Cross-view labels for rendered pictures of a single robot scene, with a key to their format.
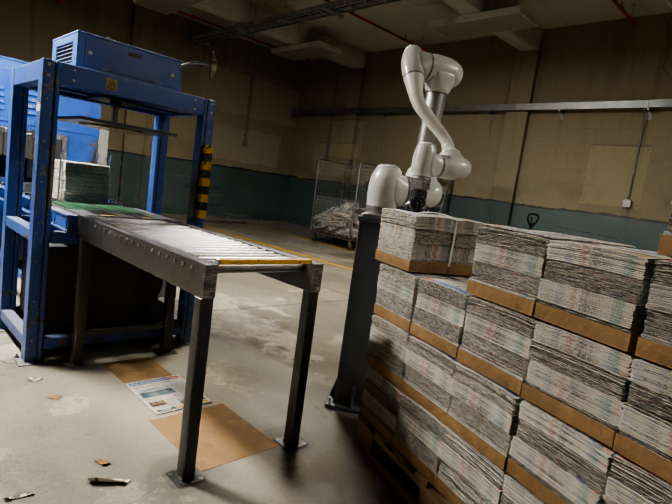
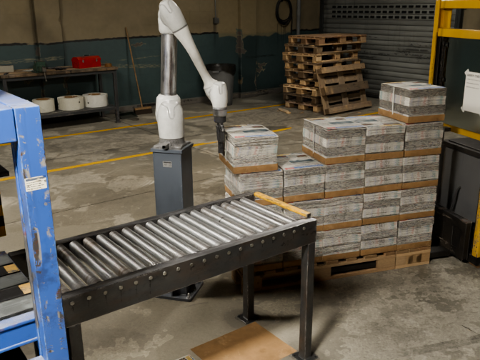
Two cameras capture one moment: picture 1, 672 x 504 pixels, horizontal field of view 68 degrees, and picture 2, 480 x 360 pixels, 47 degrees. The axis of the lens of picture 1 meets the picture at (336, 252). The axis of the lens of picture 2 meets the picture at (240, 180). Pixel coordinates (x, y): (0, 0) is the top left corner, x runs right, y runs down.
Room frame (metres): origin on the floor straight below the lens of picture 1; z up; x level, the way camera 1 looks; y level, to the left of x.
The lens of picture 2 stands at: (1.69, 3.03, 1.82)
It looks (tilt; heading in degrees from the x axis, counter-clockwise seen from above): 17 degrees down; 278
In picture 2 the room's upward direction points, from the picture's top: straight up
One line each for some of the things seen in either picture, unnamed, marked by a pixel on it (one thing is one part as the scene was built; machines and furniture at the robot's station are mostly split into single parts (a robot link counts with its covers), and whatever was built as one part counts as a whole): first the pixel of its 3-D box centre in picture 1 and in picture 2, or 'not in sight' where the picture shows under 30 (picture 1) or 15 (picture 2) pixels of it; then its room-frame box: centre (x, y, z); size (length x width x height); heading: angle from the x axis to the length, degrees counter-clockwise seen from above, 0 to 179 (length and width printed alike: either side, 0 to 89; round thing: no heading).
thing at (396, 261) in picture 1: (407, 260); (252, 165); (2.09, -0.30, 0.86); 0.29 x 0.16 x 0.04; 24
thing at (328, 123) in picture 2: (557, 235); (333, 122); (1.59, -0.68, 1.06); 0.37 x 0.29 x 0.01; 116
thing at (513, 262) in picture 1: (547, 271); (333, 140); (1.59, -0.68, 0.95); 0.38 x 0.29 x 0.23; 116
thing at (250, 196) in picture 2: (230, 249); (148, 230); (2.52, 0.53, 0.74); 1.34 x 0.05 x 0.12; 45
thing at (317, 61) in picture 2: not in sight; (323, 71); (1.62, -7.45, 0.65); 1.33 x 0.94 x 1.30; 49
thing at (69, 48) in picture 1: (118, 67); not in sight; (3.07, 1.43, 1.65); 0.60 x 0.45 x 0.20; 135
